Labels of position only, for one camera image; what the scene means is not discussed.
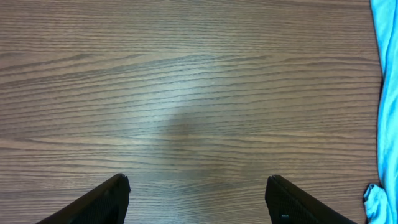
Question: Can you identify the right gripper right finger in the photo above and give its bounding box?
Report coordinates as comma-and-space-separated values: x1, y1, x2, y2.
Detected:
265, 175, 355, 224

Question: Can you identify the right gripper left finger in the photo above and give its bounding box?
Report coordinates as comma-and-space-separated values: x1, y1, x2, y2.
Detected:
37, 173, 131, 224

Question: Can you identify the light blue t-shirt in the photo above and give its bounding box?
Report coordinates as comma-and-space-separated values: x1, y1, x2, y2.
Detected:
364, 0, 397, 223

